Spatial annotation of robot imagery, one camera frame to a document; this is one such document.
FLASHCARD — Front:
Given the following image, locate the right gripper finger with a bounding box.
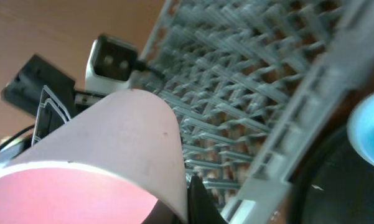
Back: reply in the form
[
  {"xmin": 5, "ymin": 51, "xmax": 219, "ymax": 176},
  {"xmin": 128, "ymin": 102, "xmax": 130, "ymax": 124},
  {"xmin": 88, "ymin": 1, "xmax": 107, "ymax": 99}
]
[{"xmin": 187, "ymin": 175, "xmax": 227, "ymax": 224}]

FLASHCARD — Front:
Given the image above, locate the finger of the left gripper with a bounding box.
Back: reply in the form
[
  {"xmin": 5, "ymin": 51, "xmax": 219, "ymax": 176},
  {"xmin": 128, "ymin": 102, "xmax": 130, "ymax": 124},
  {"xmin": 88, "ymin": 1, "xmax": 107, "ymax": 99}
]
[{"xmin": 32, "ymin": 85, "xmax": 72, "ymax": 145}]

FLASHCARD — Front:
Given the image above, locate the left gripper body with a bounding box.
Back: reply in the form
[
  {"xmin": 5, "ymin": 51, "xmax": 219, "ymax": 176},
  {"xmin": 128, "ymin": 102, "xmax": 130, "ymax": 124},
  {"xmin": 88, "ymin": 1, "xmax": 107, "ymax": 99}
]
[{"xmin": 1, "ymin": 54, "xmax": 105, "ymax": 118}]

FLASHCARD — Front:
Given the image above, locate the pink plastic cup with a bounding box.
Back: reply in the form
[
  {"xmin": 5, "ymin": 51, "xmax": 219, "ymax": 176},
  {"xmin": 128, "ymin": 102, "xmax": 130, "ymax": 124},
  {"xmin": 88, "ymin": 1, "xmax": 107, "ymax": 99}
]
[{"xmin": 0, "ymin": 90, "xmax": 189, "ymax": 223}]

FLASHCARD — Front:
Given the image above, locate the blue plastic cup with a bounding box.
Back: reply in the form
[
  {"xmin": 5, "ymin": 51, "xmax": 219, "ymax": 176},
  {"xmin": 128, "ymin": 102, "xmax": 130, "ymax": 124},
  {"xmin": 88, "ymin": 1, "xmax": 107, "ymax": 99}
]
[{"xmin": 347, "ymin": 93, "xmax": 374, "ymax": 166}]

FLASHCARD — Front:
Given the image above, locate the grey dishwasher rack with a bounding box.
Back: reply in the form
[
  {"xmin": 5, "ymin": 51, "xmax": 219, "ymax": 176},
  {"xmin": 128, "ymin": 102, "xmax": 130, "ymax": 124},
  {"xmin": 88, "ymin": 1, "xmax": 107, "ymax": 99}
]
[{"xmin": 140, "ymin": 0, "xmax": 374, "ymax": 223}]

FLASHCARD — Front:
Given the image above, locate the round black tray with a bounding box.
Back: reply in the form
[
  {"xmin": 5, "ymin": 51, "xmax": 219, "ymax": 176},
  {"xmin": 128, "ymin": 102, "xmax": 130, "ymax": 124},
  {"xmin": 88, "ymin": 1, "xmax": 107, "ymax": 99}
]
[{"xmin": 286, "ymin": 126, "xmax": 374, "ymax": 224}]

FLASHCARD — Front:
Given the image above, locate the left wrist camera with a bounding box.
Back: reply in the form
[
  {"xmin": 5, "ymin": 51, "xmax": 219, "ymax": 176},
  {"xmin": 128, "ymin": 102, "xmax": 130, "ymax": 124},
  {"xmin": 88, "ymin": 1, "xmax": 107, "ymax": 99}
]
[{"xmin": 85, "ymin": 34, "xmax": 138, "ymax": 95}]

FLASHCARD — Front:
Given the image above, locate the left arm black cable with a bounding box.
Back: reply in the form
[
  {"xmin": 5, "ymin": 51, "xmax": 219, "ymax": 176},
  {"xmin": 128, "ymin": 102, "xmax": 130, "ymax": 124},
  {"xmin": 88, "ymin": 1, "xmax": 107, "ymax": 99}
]
[{"xmin": 133, "ymin": 58, "xmax": 167, "ymax": 82}]

